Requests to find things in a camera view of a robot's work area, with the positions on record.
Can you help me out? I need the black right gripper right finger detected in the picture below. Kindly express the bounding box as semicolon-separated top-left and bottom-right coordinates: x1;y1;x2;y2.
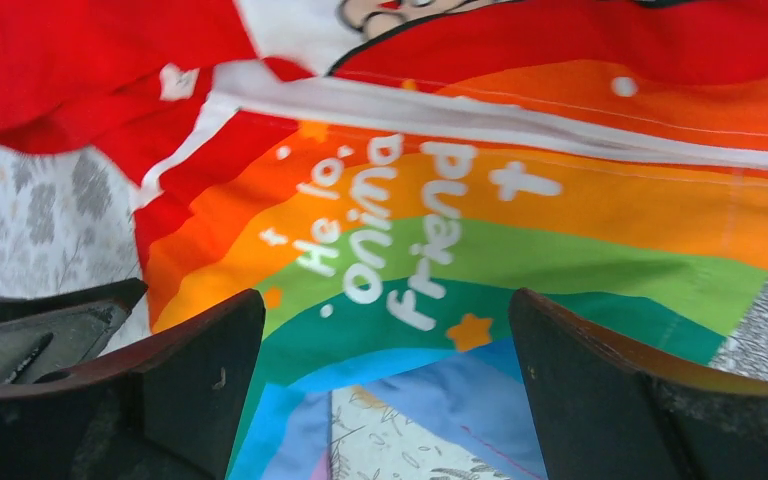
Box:
509;289;768;480

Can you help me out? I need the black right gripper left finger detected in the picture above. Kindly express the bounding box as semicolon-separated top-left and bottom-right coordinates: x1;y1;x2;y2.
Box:
0;290;265;479

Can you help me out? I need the rainbow red white kids jacket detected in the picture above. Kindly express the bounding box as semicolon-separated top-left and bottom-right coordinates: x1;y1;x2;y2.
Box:
0;1;768;479

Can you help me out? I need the floral patterned table mat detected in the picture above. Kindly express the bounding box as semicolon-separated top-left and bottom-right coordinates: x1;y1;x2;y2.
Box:
0;72;768;480

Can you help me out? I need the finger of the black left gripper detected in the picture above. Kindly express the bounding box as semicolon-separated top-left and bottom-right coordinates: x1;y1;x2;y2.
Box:
0;278;147;384

